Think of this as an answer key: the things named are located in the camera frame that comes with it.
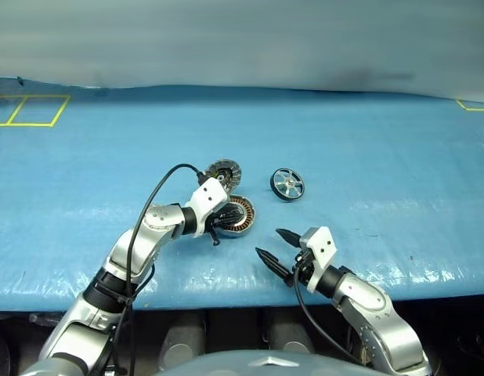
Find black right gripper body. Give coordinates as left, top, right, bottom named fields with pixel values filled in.
left=291, top=248, right=318, bottom=291

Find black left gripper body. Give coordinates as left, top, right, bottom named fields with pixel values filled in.
left=200, top=209, right=227, bottom=247

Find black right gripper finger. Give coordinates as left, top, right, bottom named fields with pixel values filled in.
left=275, top=228, right=305, bottom=249
left=255, top=246, right=294, bottom=287

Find silver motor housing copper windings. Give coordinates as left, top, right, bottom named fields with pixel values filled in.
left=216, top=194, right=257, bottom=239

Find silver round motor lid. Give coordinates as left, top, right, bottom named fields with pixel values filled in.
left=204, top=157, right=242, bottom=193

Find spoked silver black rotor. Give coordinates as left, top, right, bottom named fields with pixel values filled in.
left=269, top=167, right=306, bottom=202

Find grey rounded cylinder shape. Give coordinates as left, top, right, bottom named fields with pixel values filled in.
left=266, top=312, right=316, bottom=354
left=162, top=311, right=207, bottom=371

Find silver robot torso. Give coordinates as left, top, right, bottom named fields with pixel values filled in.
left=154, top=349, right=386, bottom=376

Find blue plastic table cover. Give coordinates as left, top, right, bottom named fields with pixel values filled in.
left=0, top=76, right=484, bottom=313

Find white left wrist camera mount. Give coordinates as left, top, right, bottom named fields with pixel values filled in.
left=185, top=175, right=230, bottom=237

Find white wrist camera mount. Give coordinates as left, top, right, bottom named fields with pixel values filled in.
left=299, top=226, right=339, bottom=295
left=185, top=175, right=230, bottom=237

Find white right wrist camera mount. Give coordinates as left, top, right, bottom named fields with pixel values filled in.
left=299, top=226, right=339, bottom=295

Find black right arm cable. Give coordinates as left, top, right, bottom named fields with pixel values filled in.
left=291, top=268, right=367, bottom=367

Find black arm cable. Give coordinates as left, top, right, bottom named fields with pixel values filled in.
left=104, top=163, right=206, bottom=376
left=291, top=268, right=367, bottom=367

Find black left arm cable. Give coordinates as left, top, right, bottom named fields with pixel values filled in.
left=104, top=163, right=206, bottom=376

